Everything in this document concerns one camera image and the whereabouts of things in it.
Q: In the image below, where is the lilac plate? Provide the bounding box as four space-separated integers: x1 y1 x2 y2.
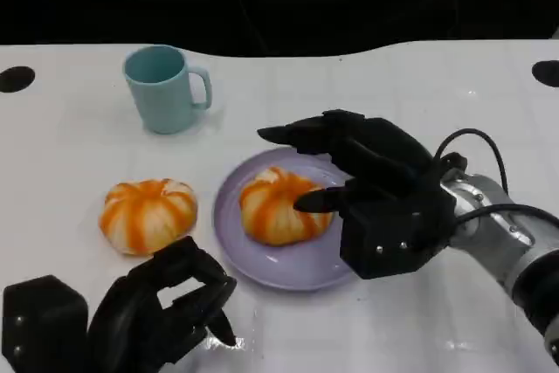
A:
212 148 363 292

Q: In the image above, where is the pale green mug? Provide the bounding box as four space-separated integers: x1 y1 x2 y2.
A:
122 44 214 135

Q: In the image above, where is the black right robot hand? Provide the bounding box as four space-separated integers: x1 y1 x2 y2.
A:
256 108 458 219

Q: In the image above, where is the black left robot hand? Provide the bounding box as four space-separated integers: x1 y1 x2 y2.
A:
86 235 238 373

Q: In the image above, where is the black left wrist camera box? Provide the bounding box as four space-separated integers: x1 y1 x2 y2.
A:
2 274 91 373

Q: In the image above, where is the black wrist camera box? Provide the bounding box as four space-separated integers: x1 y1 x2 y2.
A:
339 205 456 280
2 274 91 373

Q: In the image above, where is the orange white striped toy bread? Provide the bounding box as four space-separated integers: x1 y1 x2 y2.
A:
98 178 198 257
238 166 335 247

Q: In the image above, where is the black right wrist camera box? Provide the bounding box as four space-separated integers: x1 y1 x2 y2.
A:
339 205 456 280

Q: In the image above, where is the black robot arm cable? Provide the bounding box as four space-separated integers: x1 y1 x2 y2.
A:
453 203 559 226
431 128 511 195

